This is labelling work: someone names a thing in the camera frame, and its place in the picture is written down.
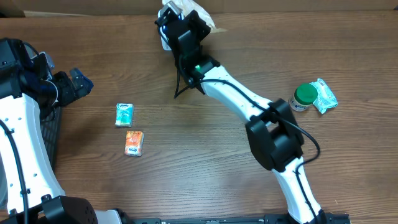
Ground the brown white snack pouch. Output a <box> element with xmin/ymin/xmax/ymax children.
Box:
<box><xmin>174</xmin><ymin>0</ymin><xmax>226</xmax><ymax>34</ymax></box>

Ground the green Kleenex tissue pack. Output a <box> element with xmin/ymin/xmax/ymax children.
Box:
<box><xmin>115</xmin><ymin>103</ymin><xmax>134</xmax><ymax>128</ymax></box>

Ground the orange tissue pack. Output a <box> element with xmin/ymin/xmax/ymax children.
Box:
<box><xmin>124</xmin><ymin>131</ymin><xmax>144</xmax><ymax>157</ymax></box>

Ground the green lid jar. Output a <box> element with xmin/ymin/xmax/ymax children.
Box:
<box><xmin>289</xmin><ymin>83</ymin><xmax>318</xmax><ymax>111</ymax></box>

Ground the teal packet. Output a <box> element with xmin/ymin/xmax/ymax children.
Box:
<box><xmin>310</xmin><ymin>78</ymin><xmax>338</xmax><ymax>114</ymax></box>

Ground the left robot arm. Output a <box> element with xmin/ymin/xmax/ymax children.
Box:
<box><xmin>1</xmin><ymin>38</ymin><xmax>126</xmax><ymax>223</ymax></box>

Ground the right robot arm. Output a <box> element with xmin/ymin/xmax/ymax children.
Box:
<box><xmin>155</xmin><ymin>1</ymin><xmax>325</xmax><ymax>223</ymax></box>

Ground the white barcode scanner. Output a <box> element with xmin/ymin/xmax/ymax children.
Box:
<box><xmin>158</xmin><ymin>27</ymin><xmax>172</xmax><ymax>51</ymax></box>

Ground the grey plastic mesh basket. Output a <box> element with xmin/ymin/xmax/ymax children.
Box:
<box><xmin>40</xmin><ymin>107</ymin><xmax>62</xmax><ymax>170</ymax></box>

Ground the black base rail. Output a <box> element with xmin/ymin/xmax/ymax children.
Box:
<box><xmin>132</xmin><ymin>213</ymin><xmax>351</xmax><ymax>224</ymax></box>

